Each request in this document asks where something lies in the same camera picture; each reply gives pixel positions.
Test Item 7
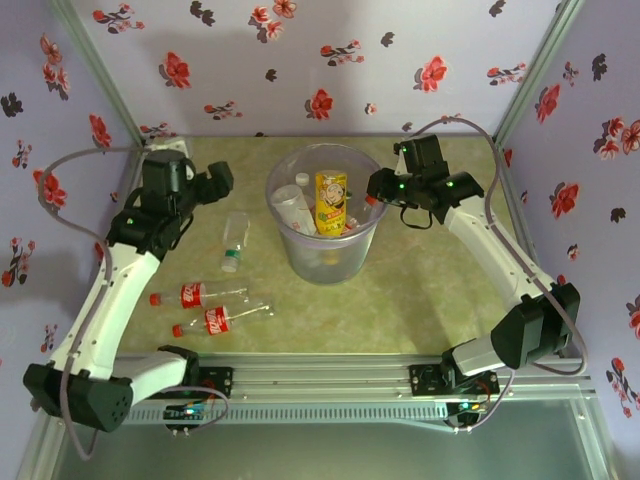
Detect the clear bottle red cola label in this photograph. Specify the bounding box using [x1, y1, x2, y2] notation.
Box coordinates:
[344, 194, 379, 229]

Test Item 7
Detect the clear bottle green white cap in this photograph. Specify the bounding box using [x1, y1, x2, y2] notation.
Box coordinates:
[220, 211, 252, 274]

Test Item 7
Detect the yellow plastic bottle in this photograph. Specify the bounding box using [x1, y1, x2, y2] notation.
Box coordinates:
[313, 170, 349, 238]

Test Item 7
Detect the clear bottle red white label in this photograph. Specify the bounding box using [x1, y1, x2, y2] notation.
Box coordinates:
[271, 183, 318, 236]

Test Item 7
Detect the translucent purple plastic bin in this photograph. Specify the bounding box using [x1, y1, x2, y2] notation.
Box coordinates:
[265, 143, 391, 287]

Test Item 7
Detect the red cap cola bottle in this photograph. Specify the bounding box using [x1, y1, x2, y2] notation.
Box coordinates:
[148, 280, 250, 310]
[171, 298, 276, 338]

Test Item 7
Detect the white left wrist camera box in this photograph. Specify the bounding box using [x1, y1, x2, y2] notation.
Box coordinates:
[143, 136, 195, 160]

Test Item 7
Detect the grey right arm cable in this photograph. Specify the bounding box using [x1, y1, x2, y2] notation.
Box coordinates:
[411, 115, 588, 434]

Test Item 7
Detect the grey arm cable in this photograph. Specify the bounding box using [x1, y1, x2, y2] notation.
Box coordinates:
[38, 143, 231, 462]
[411, 115, 588, 434]

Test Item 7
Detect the grey left arm cable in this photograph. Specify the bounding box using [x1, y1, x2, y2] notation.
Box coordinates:
[38, 143, 231, 462]

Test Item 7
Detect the aluminium corner post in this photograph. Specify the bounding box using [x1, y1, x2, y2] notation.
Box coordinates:
[491, 0, 587, 147]
[48, 0, 152, 147]

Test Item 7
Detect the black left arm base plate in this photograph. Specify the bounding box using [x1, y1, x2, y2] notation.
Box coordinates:
[164, 365, 236, 400]

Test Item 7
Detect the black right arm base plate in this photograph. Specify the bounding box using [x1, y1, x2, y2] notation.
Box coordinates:
[408, 363, 502, 399]

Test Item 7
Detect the aluminium front frame rail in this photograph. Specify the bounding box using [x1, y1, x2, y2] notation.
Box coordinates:
[44, 351, 599, 408]

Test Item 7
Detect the slotted grey cable duct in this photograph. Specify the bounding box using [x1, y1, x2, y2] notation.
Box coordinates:
[119, 403, 452, 428]

